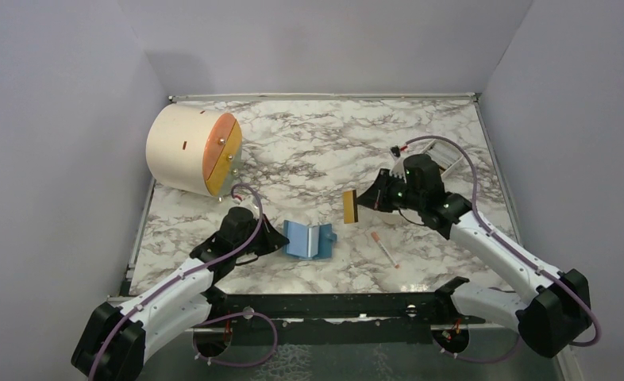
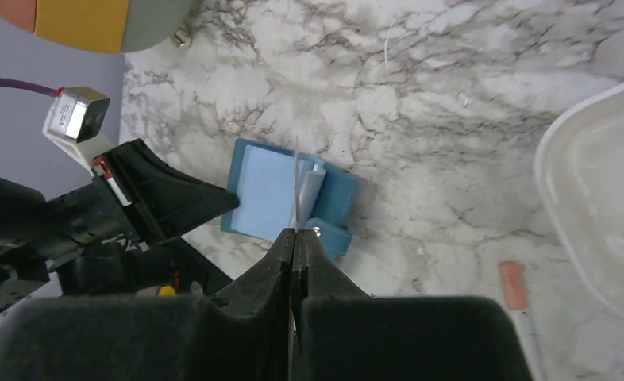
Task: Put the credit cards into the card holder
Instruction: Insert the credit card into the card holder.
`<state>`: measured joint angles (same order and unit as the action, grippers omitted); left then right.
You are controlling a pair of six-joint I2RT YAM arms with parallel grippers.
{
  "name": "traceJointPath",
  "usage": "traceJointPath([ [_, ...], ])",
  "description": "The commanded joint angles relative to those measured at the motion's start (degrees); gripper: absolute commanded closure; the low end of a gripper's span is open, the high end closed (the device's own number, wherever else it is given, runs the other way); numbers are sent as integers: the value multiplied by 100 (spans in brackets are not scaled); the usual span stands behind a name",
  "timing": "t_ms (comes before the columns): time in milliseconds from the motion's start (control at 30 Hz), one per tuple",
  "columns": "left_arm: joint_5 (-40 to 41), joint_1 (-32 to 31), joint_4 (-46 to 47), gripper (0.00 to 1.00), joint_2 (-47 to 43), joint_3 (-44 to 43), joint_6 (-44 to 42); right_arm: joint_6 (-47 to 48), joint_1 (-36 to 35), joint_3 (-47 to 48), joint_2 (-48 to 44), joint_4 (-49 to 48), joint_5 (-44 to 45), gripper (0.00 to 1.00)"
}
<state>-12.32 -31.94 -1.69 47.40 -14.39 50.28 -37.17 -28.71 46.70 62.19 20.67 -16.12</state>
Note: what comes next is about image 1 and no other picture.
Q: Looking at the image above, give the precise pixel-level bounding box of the yellow credit card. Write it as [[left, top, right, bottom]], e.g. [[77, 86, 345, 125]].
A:
[[342, 190, 358, 225]]

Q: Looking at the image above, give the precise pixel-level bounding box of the cream cylinder orange lid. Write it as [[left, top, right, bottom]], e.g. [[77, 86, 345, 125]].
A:
[[145, 103, 243, 198]]

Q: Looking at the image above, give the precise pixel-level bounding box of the blue card holder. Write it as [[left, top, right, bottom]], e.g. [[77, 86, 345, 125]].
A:
[[283, 220, 337, 260]]

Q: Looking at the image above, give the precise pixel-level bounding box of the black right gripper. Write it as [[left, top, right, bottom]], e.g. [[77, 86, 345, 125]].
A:
[[356, 167, 425, 213]]

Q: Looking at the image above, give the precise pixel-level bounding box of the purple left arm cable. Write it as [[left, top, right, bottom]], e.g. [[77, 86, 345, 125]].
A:
[[87, 183, 279, 381]]

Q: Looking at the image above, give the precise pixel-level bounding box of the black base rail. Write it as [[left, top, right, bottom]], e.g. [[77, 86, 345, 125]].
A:
[[120, 283, 489, 345]]

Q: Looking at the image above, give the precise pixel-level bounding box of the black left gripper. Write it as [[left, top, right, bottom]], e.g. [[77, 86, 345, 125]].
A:
[[234, 214, 290, 258]]

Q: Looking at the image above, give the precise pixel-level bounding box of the orange capped white marker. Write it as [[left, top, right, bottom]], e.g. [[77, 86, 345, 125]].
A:
[[371, 232, 400, 268]]

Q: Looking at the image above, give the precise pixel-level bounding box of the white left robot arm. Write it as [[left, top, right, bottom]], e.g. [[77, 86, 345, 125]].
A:
[[71, 206, 289, 380]]

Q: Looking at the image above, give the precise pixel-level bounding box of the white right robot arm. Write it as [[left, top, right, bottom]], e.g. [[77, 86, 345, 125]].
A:
[[356, 154, 599, 358]]

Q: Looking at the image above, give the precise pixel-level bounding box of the grey card stack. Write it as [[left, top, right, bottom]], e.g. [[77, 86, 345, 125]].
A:
[[428, 145, 460, 171]]

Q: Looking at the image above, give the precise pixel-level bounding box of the cream oblong plastic tray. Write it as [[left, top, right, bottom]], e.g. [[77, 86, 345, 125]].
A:
[[367, 142, 461, 213]]

